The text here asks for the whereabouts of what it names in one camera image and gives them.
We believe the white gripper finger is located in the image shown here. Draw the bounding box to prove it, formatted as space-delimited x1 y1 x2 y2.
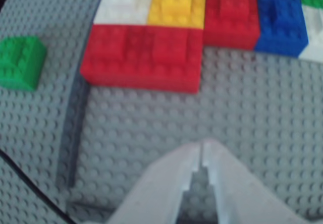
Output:
203 138 303 224
105 139 203 224

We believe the red lego cube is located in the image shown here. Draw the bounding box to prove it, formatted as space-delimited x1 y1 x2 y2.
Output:
203 0 261 50
142 26 203 93
80 24 144 91

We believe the blue lego cube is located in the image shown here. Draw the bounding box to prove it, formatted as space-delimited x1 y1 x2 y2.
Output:
253 0 309 58

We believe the white lego cube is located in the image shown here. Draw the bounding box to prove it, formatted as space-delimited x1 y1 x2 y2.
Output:
92 0 154 26
298 6 323 64

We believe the yellow lego cube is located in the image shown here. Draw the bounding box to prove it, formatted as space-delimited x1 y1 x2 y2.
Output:
147 0 206 30

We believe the grey studded lego baseplate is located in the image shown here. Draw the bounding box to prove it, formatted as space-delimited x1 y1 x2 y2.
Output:
0 0 323 224

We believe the black cable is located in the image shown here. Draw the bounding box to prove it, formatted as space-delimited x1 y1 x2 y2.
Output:
0 149 76 224

